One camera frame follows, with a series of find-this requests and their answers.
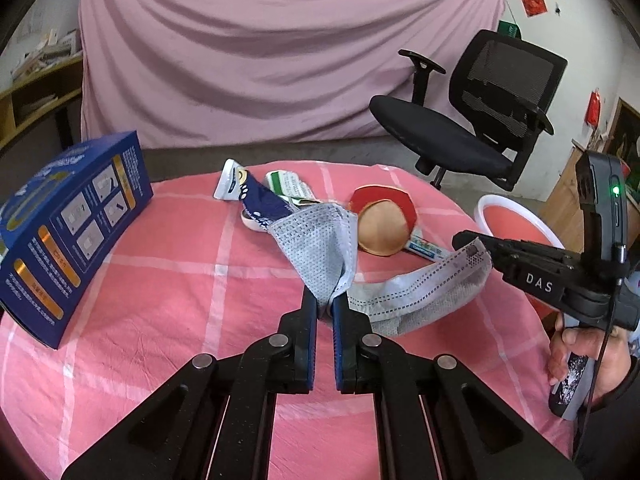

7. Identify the pile of papers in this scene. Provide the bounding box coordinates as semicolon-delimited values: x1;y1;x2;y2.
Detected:
10;30;83;81

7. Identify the pink checked tablecloth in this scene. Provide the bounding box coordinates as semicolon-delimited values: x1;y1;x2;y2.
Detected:
0;160;576;480

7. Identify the blue white toothpaste tube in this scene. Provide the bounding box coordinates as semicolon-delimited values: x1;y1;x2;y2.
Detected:
406;236;448;262

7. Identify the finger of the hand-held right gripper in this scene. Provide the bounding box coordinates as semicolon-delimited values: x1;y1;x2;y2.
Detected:
451;230;583;267

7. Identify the person's right forearm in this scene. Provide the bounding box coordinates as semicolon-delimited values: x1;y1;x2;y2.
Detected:
572;345;640;476

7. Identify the pink backdrop cloth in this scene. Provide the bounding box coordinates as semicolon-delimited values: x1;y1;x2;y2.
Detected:
77;0;506;150

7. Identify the wooden shelf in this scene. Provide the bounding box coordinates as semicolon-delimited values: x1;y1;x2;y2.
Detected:
0;55;83;151

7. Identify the wooden cabinet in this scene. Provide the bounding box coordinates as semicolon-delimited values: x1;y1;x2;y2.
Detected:
547;145;591;246

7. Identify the blue paw print packet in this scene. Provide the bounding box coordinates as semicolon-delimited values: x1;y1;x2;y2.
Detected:
241;172;297;233

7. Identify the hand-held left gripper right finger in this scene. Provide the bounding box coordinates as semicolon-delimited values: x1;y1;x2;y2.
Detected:
331;294;584;480

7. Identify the grey face mask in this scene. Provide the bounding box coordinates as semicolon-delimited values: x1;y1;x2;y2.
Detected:
346;246;494;337
268;204;359;307

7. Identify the person's right hand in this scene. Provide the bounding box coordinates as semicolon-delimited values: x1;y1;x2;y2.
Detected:
546;312;632;407

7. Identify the red bucket with white rim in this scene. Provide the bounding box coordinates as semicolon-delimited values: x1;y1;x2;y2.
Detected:
474;194;568;323

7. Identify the white green printed packet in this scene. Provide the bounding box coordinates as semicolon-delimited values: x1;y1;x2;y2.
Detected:
264;170;321;209

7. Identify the black mesh office chair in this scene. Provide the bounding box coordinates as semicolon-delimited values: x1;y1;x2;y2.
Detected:
369;29;569;192

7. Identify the blue printed cardboard box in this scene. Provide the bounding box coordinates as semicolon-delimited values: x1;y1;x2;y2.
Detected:
0;130;155;350

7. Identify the red and tan paddle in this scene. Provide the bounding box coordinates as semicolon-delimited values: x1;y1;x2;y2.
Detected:
349;186;417;257

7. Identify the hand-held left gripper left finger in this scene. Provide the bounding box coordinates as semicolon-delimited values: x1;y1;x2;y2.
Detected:
60;284;321;480

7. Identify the white squeezed tube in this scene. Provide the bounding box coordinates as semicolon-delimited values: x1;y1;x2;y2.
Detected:
214;159;251;201

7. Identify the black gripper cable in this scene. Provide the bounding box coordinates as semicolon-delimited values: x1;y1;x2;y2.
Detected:
575;245;626;461

